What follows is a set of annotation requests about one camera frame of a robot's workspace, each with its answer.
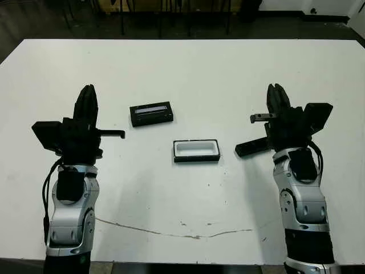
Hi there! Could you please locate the black box base white insert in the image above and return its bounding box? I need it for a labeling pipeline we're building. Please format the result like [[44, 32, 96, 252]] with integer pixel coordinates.
[[172, 139, 221, 164]]

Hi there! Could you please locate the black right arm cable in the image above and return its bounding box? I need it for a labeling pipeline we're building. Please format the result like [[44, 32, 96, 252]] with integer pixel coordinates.
[[309, 141, 325, 183]]

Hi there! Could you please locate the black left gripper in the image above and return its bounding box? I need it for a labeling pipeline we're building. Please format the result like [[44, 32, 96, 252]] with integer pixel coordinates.
[[55, 84, 126, 166]]

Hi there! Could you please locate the black phone-like camera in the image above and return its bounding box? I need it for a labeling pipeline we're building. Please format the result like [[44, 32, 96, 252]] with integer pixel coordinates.
[[235, 136, 270, 156]]

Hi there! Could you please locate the black box lid silver strip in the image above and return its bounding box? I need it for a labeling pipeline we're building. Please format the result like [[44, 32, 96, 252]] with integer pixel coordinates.
[[129, 101, 175, 128]]

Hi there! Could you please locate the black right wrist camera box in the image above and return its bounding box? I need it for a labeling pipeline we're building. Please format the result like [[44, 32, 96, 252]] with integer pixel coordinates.
[[303, 102, 334, 134]]

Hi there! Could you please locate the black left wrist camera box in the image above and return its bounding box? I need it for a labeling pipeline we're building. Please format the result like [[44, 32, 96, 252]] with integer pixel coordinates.
[[31, 121, 62, 150]]

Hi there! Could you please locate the black trash bin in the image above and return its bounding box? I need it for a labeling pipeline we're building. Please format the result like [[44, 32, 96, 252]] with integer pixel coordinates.
[[241, 0, 262, 23]]

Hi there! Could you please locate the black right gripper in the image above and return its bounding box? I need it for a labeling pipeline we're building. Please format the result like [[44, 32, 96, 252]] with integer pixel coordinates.
[[250, 83, 312, 152]]

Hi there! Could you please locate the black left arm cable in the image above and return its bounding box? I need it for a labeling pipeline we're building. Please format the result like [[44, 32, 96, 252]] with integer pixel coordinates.
[[42, 162, 62, 246]]

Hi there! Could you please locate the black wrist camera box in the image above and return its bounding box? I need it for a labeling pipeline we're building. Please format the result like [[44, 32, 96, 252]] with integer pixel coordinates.
[[303, 102, 334, 134], [31, 121, 62, 150]]

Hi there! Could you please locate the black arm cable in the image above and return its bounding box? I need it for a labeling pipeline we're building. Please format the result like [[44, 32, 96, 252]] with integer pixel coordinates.
[[309, 141, 325, 183], [42, 162, 62, 246]]

